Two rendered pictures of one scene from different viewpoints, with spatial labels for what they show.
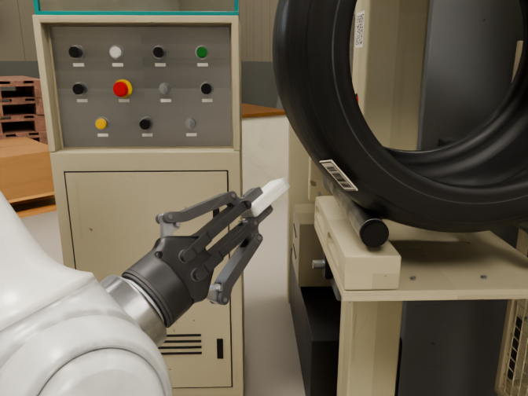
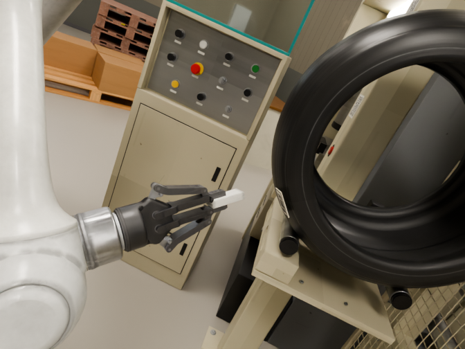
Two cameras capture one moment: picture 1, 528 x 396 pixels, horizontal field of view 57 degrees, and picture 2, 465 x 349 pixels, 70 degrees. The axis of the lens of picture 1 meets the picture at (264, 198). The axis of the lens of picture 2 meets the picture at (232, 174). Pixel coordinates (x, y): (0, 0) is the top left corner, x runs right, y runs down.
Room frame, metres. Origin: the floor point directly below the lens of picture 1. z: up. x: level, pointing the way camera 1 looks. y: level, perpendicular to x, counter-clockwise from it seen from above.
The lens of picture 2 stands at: (0.02, -0.04, 1.27)
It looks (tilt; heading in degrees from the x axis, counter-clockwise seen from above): 21 degrees down; 5
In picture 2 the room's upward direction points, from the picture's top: 25 degrees clockwise
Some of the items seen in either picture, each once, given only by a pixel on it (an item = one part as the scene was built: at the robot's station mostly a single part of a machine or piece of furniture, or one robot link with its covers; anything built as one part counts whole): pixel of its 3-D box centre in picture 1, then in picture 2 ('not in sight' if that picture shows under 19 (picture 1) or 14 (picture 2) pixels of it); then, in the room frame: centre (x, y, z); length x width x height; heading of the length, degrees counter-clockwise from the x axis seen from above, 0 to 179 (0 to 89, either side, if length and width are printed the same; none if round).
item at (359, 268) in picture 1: (350, 233); (281, 232); (0.88, -0.17, 0.84); 0.36 x 0.09 x 0.06; 2
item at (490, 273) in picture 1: (419, 251); (319, 264); (0.89, -0.31, 0.80); 0.37 x 0.36 x 0.02; 92
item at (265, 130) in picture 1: (198, 141); (241, 109); (4.73, 0.64, 0.37); 2.19 x 0.70 x 0.74; 32
